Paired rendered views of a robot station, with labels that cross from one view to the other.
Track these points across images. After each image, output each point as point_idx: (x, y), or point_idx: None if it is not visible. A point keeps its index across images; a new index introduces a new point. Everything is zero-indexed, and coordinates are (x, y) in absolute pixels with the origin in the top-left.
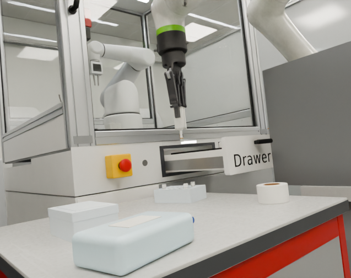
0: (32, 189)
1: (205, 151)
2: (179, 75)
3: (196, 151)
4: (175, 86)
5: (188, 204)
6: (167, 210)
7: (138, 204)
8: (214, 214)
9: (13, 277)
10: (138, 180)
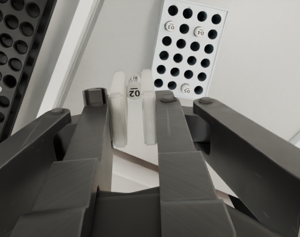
0: None
1: (90, 9)
2: (203, 199)
3: (24, 67)
4: (258, 137)
5: (231, 12)
6: (287, 27)
7: None
8: None
9: None
10: (124, 185)
